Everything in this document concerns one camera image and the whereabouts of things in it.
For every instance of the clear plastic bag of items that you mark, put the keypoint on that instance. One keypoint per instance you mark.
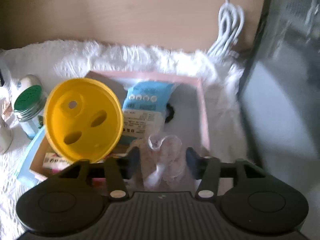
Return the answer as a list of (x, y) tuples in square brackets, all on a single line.
[(163, 163)]

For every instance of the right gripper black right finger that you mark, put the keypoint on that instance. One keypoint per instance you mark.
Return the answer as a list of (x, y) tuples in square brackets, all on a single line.
[(207, 170)]

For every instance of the black curved monitor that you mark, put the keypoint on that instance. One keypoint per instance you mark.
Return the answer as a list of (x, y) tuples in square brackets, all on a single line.
[(279, 90)]

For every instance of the light blue box lid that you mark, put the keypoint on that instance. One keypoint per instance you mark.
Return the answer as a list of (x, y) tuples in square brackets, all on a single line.
[(23, 174)]

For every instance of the pink storage box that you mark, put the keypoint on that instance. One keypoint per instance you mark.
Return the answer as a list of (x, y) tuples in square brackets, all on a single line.
[(189, 122)]

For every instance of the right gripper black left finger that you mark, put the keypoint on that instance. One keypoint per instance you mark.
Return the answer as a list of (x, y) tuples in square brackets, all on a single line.
[(117, 170)]

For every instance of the silver lid cotton pad jar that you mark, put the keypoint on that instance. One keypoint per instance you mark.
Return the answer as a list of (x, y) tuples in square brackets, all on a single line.
[(28, 81)]

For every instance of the white woven table cloth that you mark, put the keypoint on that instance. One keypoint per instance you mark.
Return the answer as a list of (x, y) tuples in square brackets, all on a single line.
[(58, 60)]

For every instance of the blue and white packet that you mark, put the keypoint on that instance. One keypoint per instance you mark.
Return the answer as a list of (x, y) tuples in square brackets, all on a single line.
[(146, 109)]

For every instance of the green lid glass jar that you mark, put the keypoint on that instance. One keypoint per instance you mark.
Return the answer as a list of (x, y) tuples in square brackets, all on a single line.
[(29, 110)]

